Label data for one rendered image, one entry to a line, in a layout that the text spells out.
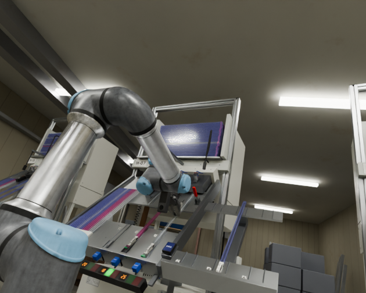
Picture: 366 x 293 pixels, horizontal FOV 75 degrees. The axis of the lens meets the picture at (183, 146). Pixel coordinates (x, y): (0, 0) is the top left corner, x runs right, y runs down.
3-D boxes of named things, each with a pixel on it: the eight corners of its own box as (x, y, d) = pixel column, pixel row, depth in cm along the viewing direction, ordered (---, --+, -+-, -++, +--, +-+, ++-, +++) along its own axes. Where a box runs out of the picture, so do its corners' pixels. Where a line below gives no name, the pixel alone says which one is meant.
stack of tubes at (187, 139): (216, 156, 155) (222, 121, 166) (152, 156, 180) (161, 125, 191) (222, 164, 165) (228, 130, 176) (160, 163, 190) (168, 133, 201)
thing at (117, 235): (159, 270, 94) (157, 264, 93) (54, 240, 126) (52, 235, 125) (181, 238, 110) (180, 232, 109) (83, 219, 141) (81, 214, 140)
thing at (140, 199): (197, 218, 125) (196, 210, 124) (106, 206, 157) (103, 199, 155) (218, 188, 153) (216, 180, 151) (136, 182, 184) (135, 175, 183)
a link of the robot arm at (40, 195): (-19, 280, 41) (114, 77, 71) (-60, 261, 48) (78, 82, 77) (35, 292, 50) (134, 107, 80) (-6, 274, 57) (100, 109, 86)
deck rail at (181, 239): (163, 279, 93) (160, 266, 91) (159, 278, 94) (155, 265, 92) (221, 188, 152) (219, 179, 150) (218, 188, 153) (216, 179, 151)
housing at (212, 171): (216, 192, 150) (212, 172, 145) (151, 187, 173) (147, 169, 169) (220, 186, 156) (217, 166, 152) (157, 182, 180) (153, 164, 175)
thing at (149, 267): (159, 278, 94) (155, 263, 92) (54, 246, 125) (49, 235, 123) (161, 275, 95) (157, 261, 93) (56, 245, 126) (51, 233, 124)
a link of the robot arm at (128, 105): (147, 74, 67) (194, 178, 100) (116, 78, 72) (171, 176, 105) (129, 100, 60) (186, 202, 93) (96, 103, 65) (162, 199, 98)
